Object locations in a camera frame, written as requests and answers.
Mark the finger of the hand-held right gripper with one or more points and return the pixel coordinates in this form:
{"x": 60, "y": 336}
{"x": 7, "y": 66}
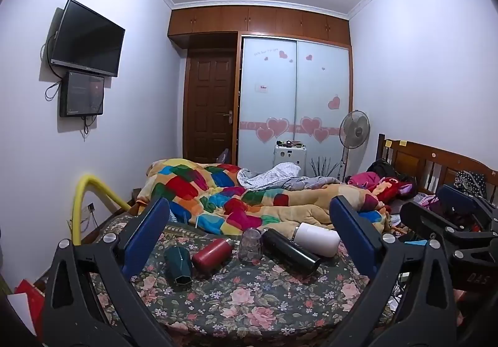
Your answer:
{"x": 453, "y": 197}
{"x": 422, "y": 216}

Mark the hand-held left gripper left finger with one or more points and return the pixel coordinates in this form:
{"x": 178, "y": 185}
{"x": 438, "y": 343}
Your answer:
{"x": 144, "y": 240}

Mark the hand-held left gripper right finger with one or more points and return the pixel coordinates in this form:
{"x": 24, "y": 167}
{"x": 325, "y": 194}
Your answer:
{"x": 355, "y": 240}

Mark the dark green faceted cup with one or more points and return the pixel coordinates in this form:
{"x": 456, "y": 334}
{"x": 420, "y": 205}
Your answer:
{"x": 178, "y": 267}

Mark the clear glass cup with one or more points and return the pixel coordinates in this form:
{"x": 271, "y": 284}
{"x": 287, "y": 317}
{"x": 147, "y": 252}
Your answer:
{"x": 249, "y": 247}

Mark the black patterned bag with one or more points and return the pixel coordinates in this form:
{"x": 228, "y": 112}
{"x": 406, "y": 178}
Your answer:
{"x": 470, "y": 181}

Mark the white thermos bottle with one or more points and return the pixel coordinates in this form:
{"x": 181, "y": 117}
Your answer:
{"x": 317, "y": 238}

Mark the red plush toy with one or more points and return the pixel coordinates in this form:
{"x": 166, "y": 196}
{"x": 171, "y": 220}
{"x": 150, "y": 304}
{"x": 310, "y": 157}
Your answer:
{"x": 391, "y": 187}

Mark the wooden headboard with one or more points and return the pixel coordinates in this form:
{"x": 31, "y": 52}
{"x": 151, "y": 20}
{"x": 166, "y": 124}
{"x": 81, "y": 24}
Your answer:
{"x": 424, "y": 160}

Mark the pink garment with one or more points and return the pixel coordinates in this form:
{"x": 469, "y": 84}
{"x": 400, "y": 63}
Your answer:
{"x": 363, "y": 179}

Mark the black thermos bottle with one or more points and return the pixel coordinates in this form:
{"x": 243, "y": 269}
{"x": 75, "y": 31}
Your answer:
{"x": 291, "y": 249}

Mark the red thermos bottle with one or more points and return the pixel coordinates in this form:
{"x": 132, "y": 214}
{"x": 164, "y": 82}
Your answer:
{"x": 210, "y": 256}

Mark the dried branch bundle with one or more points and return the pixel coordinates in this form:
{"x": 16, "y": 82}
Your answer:
{"x": 323, "y": 168}

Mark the yellow foam tube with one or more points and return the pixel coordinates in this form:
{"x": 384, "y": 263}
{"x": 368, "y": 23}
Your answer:
{"x": 79, "y": 195}

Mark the colourful patchwork quilt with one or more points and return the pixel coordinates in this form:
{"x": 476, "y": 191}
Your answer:
{"x": 218, "y": 191}

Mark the grey checked cloth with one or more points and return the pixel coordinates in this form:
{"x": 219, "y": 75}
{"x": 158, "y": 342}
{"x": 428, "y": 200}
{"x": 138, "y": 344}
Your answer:
{"x": 272, "y": 175}

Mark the white appliance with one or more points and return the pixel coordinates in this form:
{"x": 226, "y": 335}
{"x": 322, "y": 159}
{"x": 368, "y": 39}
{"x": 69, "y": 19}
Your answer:
{"x": 290, "y": 156}

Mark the standing electric fan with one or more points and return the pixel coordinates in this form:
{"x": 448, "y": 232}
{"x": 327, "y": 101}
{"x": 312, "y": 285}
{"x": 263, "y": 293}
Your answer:
{"x": 355, "y": 128}

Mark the red paper folder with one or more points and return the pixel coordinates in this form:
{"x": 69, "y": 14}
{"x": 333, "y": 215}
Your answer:
{"x": 31, "y": 296}

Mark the white paper sheet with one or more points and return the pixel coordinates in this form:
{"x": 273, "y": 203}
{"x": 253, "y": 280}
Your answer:
{"x": 21, "y": 312}

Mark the brown wooden door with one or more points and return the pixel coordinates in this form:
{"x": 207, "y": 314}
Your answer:
{"x": 210, "y": 109}

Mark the wooden wardrobe with heart stickers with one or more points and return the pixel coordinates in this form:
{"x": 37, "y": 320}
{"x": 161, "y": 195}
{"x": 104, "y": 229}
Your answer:
{"x": 295, "y": 97}

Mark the small black wall monitor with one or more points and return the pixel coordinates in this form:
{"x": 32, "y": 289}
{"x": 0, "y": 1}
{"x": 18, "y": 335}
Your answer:
{"x": 82, "y": 94}

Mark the wall-mounted black television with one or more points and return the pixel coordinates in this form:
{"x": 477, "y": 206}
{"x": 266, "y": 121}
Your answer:
{"x": 87, "y": 37}

